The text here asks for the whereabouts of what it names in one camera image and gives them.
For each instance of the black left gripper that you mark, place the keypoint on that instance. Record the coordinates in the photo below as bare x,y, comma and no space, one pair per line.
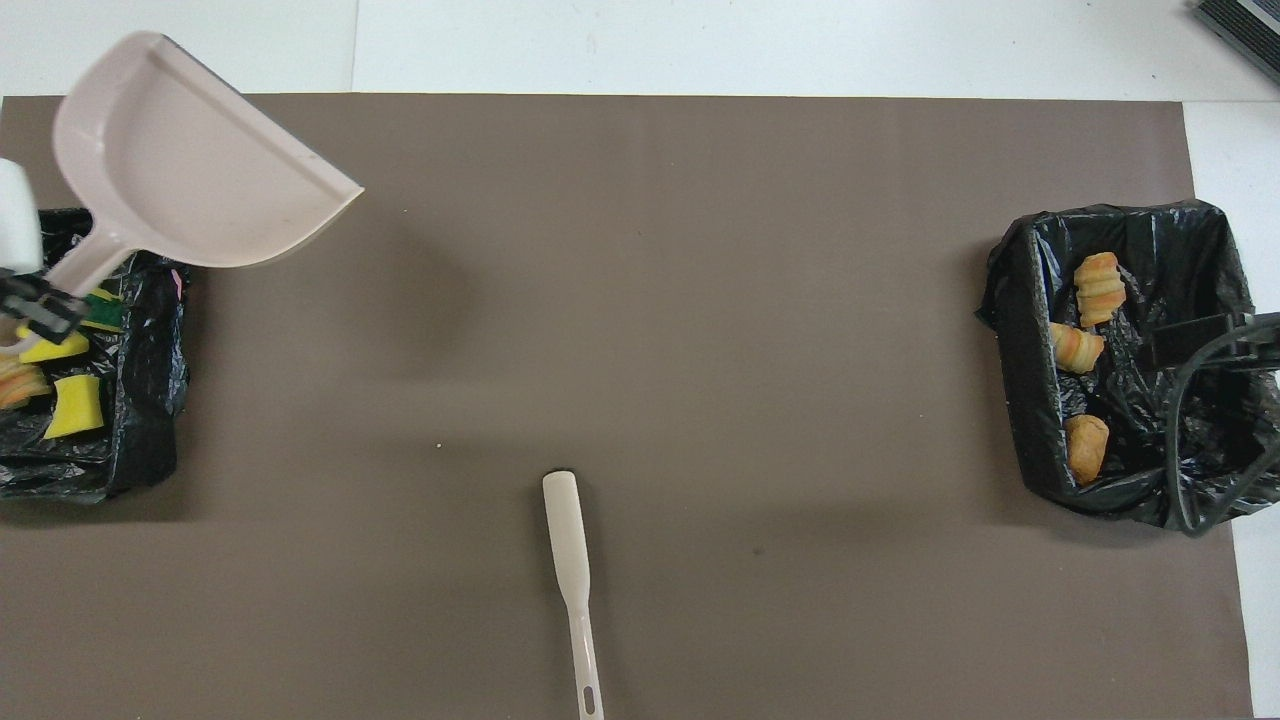
12,292

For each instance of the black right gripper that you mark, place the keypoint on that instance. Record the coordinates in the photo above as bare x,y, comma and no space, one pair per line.
1258,340

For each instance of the notched yellow sponge piece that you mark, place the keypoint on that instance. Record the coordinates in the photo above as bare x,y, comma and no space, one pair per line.
58,349

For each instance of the green and yellow sponge piece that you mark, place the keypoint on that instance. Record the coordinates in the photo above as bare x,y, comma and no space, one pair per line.
103,312

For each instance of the cut orange striped croissant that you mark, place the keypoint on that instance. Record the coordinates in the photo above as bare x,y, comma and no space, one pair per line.
20,385

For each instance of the small yellow sponge piece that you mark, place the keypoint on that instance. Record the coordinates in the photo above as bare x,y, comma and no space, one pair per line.
77,405

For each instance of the long pale croissant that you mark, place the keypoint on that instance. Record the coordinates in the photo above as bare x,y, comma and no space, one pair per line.
1099,288

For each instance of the small striped croissant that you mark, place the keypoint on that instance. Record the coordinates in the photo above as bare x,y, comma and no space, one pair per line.
1076,347

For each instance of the brown bread roll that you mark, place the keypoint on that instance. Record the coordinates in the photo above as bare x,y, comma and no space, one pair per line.
1087,450

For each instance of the beige plastic dustpan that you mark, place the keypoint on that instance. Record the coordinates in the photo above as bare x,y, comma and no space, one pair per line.
190,170

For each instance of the beige brush with black bristles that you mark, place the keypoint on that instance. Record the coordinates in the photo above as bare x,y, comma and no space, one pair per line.
572,560

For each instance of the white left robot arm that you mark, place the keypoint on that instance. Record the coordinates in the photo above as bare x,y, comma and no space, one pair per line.
15,215

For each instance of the open bin with black bag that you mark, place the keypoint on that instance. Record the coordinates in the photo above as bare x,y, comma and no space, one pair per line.
1150,420

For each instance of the bin covered by black bag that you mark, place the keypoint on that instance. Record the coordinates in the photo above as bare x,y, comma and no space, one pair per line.
130,400

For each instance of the dark grey ribbed panel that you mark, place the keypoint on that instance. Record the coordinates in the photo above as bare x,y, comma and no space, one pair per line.
1245,30

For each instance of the brown table mat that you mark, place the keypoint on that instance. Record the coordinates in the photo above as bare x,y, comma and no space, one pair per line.
640,400

